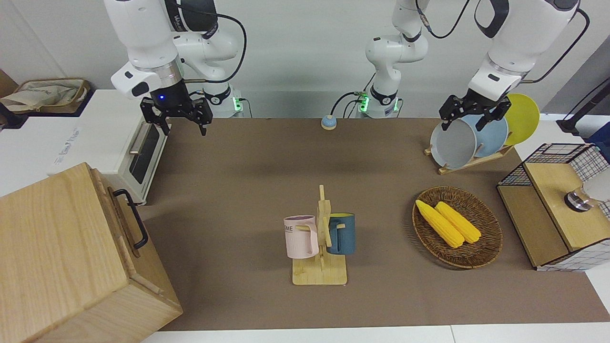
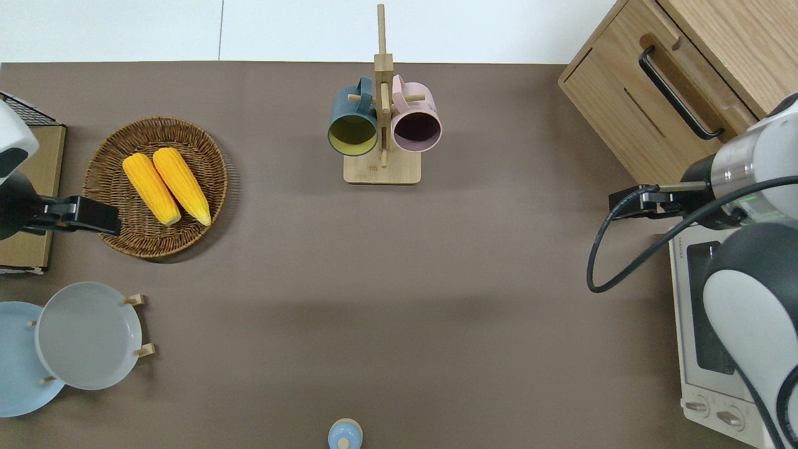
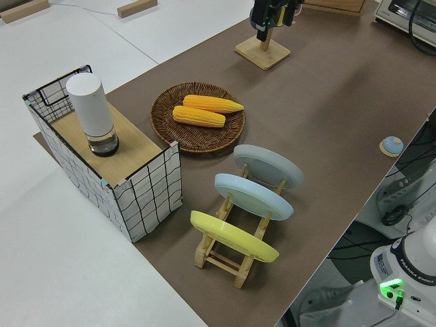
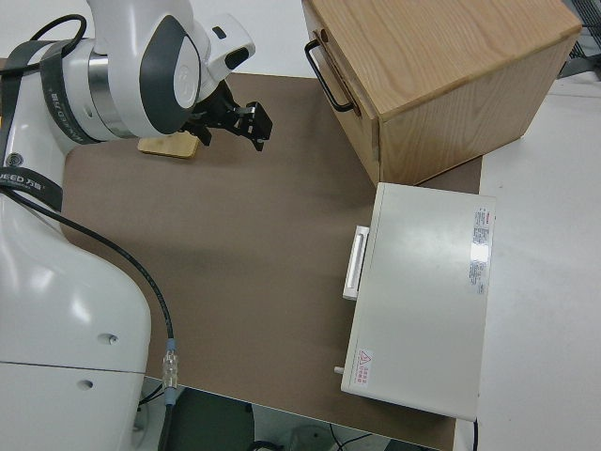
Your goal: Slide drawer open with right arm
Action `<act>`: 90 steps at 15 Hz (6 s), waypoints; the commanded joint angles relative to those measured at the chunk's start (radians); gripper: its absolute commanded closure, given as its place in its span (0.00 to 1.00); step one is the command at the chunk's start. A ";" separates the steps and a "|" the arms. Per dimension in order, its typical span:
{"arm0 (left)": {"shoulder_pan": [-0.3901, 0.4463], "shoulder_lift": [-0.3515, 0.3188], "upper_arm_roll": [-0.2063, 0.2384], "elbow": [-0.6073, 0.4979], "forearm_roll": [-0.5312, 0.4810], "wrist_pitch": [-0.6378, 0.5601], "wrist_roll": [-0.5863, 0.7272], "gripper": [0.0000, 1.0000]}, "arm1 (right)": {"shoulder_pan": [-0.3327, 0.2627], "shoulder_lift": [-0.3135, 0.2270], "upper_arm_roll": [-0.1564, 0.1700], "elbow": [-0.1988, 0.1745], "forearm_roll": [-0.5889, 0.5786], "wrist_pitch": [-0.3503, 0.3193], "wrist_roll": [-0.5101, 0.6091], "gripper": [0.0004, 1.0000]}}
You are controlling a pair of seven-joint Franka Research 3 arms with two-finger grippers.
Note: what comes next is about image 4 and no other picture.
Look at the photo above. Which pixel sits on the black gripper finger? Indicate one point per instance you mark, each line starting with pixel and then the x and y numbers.
pixel 203 134
pixel 260 124

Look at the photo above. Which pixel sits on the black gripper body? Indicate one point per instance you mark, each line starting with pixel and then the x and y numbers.
pixel 220 110

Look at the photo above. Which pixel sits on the light wooden drawer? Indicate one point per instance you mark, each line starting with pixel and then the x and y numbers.
pixel 330 70

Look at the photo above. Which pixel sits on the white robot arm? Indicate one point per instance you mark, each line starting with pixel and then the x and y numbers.
pixel 70 305

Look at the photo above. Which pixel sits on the wooden mug rack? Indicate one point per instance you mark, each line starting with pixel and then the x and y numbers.
pixel 169 148

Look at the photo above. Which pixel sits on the brown table mat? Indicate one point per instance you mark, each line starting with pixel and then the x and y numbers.
pixel 258 235

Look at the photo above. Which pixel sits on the light wooden cabinet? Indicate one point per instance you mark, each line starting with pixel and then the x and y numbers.
pixel 446 47

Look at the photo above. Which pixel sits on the white toaster oven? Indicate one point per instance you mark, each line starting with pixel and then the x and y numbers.
pixel 422 291

